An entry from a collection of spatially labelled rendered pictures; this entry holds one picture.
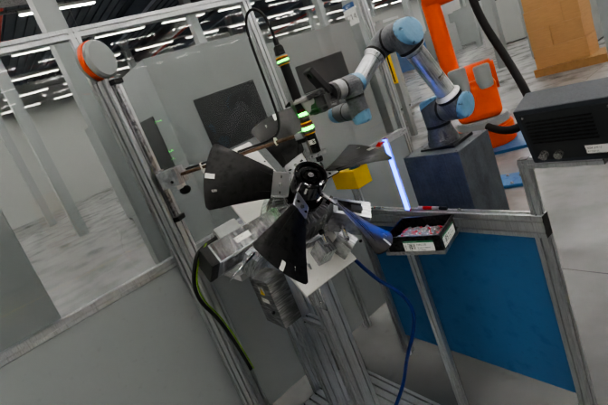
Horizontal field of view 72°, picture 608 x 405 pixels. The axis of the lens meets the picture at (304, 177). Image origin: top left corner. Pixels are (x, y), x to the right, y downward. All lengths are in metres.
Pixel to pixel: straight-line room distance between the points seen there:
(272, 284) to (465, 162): 1.00
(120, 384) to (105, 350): 0.17
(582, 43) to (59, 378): 8.89
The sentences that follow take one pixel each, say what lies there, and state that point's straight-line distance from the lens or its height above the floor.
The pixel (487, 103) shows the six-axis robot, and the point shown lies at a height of 0.56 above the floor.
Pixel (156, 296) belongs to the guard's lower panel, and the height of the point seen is 0.88.
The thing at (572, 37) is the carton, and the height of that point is 0.55.
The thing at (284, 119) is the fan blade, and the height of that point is 1.41.
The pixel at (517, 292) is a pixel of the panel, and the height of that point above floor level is 0.53.
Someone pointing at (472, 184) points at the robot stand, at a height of 0.82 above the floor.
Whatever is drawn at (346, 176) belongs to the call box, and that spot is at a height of 1.05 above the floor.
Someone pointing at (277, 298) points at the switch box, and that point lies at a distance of 1.78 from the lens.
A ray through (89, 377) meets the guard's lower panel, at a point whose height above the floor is 0.74.
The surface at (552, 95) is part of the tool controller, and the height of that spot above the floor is 1.24.
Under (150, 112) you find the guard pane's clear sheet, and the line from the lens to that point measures 2.03.
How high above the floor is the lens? 1.52
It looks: 12 degrees down
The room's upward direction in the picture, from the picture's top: 21 degrees counter-clockwise
